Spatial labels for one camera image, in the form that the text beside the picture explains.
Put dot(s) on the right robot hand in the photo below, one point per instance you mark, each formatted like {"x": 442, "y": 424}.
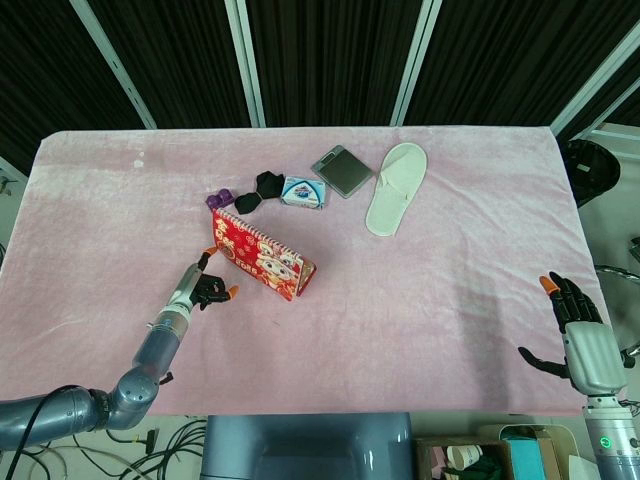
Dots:
{"x": 592, "y": 352}

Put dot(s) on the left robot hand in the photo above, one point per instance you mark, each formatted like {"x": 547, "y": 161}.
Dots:
{"x": 186, "y": 287}

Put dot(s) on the red patterned spiral notebook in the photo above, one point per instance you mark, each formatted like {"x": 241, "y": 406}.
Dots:
{"x": 260, "y": 257}

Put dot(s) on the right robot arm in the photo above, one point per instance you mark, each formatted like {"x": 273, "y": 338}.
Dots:
{"x": 612, "y": 435}

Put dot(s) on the chrome stool base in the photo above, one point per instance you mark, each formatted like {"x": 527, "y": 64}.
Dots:
{"x": 620, "y": 271}

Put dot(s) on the purple toy block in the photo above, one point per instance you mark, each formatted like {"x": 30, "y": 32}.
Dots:
{"x": 219, "y": 199}

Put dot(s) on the white box with teal insert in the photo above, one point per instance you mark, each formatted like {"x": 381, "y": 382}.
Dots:
{"x": 545, "y": 450}

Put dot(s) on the black bow-shaped object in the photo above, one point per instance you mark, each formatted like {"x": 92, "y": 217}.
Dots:
{"x": 262, "y": 187}

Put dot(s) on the blue white small box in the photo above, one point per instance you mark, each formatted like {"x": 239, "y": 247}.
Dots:
{"x": 302, "y": 194}

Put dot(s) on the white paper cup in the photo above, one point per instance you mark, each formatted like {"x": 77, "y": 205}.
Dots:
{"x": 462, "y": 457}

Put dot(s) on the black stool seat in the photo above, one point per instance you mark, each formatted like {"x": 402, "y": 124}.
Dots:
{"x": 592, "y": 170}

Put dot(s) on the brown cardboard box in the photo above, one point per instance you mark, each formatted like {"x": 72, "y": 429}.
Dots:
{"x": 430, "y": 457}

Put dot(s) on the grey digital scale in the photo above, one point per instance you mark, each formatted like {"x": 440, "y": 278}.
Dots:
{"x": 345, "y": 172}

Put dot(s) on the grey robot torso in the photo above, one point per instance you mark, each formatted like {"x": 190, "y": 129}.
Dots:
{"x": 305, "y": 445}

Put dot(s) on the pink tablecloth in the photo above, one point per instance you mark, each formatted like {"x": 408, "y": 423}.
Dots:
{"x": 400, "y": 300}

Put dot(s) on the black pleated curtain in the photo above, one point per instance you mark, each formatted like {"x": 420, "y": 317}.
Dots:
{"x": 335, "y": 60}
{"x": 45, "y": 75}
{"x": 510, "y": 60}
{"x": 175, "y": 60}

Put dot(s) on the white slipper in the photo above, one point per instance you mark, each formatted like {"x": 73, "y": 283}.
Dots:
{"x": 397, "y": 187}

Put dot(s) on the white frame post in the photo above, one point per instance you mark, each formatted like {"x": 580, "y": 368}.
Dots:
{"x": 112, "y": 62}
{"x": 595, "y": 75}
{"x": 247, "y": 62}
{"x": 412, "y": 62}

